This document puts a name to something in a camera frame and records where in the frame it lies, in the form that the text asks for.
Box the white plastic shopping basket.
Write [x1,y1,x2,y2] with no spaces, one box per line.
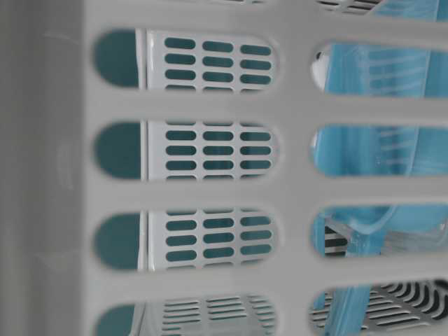
[1,1,447,335]

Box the translucent blue plastic dustpan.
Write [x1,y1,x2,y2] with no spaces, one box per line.
[312,0,448,336]

